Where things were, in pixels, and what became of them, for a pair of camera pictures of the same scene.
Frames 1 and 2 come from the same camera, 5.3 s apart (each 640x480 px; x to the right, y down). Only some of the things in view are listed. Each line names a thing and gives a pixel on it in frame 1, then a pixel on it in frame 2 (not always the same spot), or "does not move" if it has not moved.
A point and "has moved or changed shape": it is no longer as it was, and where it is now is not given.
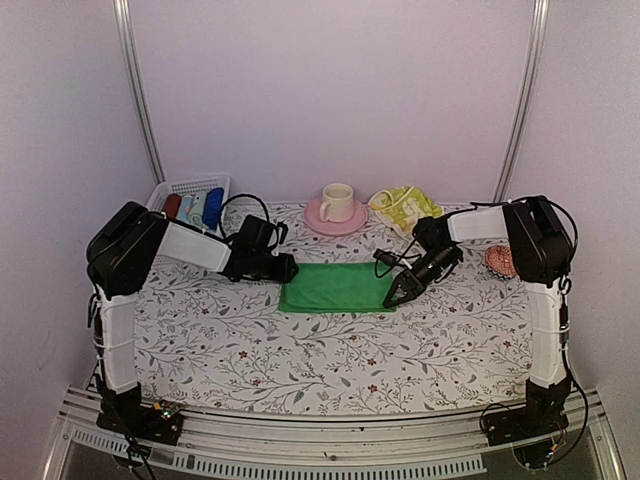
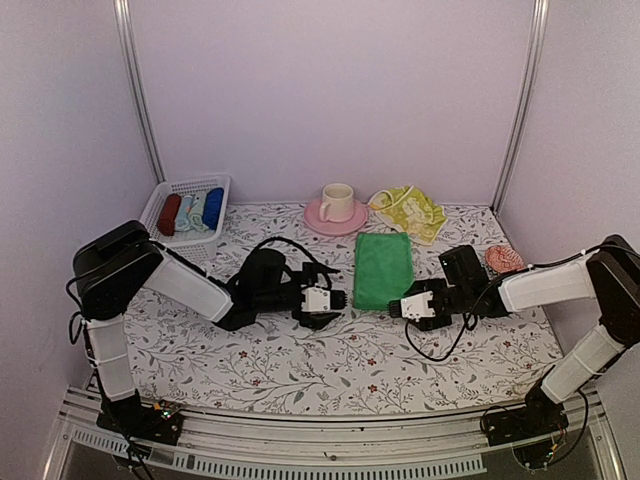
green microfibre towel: x=336 y=287 has moved or changed shape
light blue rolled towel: x=185 y=207 does not move
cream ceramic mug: x=337 y=203 does not move
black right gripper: x=412 y=287 → x=421 y=285
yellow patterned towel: x=403 y=207 does not move
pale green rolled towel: x=196 y=215 does not move
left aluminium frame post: x=136 y=85 does not move
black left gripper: x=284 y=270 → x=315 y=323
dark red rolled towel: x=172 y=204 does not move
